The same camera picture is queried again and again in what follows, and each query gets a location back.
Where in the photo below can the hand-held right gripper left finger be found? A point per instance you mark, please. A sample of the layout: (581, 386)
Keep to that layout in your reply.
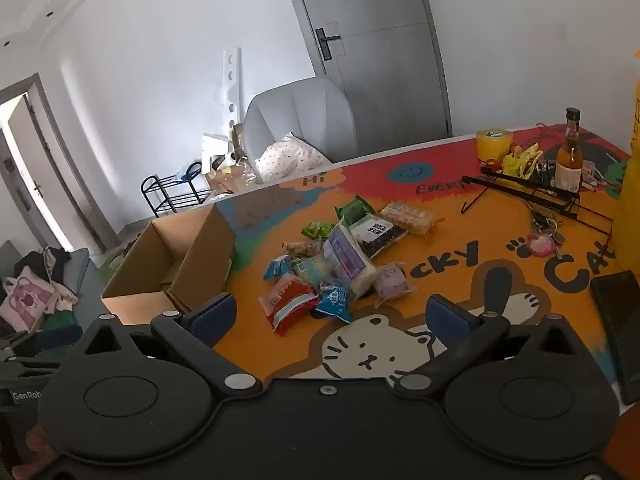
(215, 315)

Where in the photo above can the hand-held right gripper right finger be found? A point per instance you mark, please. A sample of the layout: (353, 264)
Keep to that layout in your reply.
(447, 320)

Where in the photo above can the brown cardboard box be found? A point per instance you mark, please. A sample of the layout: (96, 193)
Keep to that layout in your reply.
(200, 240)

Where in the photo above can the large purple snack packet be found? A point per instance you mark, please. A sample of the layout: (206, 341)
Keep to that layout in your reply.
(345, 255)

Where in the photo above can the dark green snack packet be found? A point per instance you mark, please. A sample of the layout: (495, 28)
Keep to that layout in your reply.
(356, 210)

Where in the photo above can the small purple snack packet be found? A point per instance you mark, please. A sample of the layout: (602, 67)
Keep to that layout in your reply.
(392, 282)

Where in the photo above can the red snack packet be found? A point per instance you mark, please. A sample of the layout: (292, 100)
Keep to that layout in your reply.
(290, 305)

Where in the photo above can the blue snack packet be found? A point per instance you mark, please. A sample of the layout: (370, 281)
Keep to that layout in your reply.
(277, 267)

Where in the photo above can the green cloth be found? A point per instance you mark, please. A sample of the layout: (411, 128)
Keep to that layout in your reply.
(60, 321)

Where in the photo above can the colourful printed table mat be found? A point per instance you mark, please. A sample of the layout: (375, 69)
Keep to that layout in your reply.
(450, 230)

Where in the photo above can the pink tote bag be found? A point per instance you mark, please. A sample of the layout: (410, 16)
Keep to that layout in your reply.
(27, 302)

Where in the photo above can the cream snack packet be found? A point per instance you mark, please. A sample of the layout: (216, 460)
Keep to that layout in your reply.
(300, 248)

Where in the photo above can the pale white snack packet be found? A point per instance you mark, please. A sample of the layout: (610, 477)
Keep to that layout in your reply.
(314, 270)

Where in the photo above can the clear biscuit pack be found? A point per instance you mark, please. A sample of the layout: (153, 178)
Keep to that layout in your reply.
(407, 217)

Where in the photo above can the black white snack packet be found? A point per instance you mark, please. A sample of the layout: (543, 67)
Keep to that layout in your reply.
(377, 234)

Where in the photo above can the green frog rug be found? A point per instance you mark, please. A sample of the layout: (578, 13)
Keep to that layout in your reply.
(112, 260)

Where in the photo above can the small blue white packet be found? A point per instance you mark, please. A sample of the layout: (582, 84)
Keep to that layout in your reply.
(332, 302)

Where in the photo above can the beige cloth bag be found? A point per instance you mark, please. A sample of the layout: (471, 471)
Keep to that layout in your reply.
(59, 280)

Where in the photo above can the black shoe rack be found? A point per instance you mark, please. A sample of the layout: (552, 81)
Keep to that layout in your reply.
(170, 195)

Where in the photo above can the light green snack packet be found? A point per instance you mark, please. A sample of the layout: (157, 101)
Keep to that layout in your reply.
(316, 230)

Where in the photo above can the grey sofa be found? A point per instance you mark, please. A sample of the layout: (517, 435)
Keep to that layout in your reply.
(87, 280)

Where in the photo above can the black clothing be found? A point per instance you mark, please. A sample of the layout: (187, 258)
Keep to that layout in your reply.
(35, 262)

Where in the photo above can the cardboard boxes on floor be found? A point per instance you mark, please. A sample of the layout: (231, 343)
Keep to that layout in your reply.
(225, 180)

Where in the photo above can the bunch of keys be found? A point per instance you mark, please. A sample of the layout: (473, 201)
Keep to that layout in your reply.
(546, 225)

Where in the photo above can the blue item on rack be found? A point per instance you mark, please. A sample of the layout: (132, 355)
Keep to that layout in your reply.
(189, 174)

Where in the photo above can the black flat device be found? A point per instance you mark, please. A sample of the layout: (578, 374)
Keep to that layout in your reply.
(620, 320)

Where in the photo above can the yellow green toy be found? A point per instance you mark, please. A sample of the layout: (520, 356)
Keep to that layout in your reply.
(520, 162)

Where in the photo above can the polka dot pillow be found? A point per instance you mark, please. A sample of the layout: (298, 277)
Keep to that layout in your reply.
(290, 157)

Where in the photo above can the yellow tape roll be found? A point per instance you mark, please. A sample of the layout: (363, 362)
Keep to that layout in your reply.
(492, 147)

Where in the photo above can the glass bottle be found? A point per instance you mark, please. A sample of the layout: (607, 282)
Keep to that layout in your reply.
(569, 160)

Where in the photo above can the open grey door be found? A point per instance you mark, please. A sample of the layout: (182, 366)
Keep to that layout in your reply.
(50, 185)

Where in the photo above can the yellow container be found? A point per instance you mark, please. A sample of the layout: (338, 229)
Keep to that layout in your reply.
(631, 210)

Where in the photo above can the grey chair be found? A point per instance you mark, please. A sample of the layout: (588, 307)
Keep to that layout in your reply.
(310, 110)

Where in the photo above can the white board with holes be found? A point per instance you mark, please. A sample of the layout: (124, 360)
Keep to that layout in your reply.
(231, 75)

